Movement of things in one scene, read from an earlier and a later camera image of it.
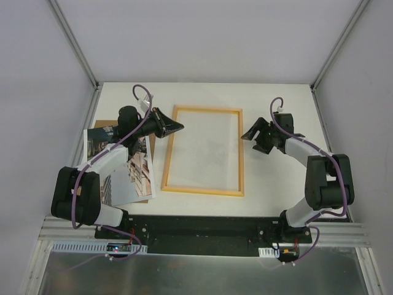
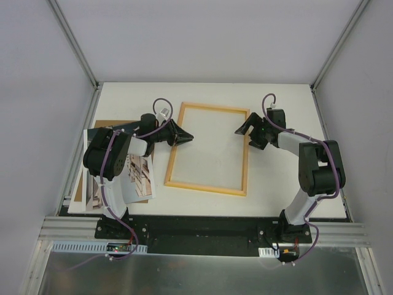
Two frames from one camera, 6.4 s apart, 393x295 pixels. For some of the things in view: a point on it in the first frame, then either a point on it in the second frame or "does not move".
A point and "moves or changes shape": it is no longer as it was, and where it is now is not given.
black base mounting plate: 206,235 does not move
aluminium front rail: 334,233 does not move
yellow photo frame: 179,108 moves or changes shape
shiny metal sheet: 338,270 does not move
